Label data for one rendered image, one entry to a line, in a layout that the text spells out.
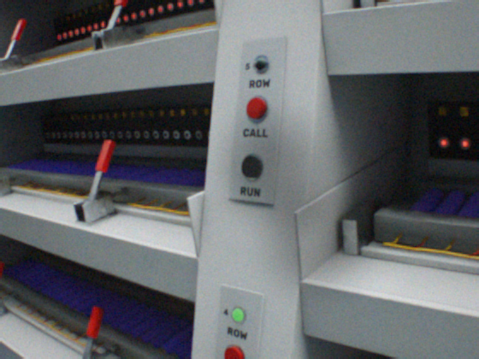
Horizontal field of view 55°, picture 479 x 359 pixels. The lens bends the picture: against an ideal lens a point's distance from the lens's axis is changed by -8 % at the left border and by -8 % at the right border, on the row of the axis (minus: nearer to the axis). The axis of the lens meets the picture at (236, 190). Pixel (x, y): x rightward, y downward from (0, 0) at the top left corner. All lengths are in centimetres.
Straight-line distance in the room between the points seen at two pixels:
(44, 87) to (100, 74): 13
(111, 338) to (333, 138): 38
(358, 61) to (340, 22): 3
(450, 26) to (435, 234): 15
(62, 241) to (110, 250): 10
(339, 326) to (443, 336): 7
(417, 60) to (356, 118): 9
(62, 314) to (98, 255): 20
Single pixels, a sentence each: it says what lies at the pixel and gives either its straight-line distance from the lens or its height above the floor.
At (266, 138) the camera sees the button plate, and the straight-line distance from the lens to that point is 36.
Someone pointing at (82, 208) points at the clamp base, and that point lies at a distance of 53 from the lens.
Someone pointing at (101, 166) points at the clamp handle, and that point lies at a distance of 54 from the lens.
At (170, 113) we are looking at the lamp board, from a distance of 66.
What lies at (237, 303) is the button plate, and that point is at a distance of 37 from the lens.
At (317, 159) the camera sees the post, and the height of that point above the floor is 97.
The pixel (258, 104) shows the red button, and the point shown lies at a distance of 36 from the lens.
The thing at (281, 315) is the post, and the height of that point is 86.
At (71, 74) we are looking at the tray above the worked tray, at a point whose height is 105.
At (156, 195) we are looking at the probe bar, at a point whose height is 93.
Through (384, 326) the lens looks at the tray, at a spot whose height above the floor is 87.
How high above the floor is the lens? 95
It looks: 1 degrees down
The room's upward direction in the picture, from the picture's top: 5 degrees clockwise
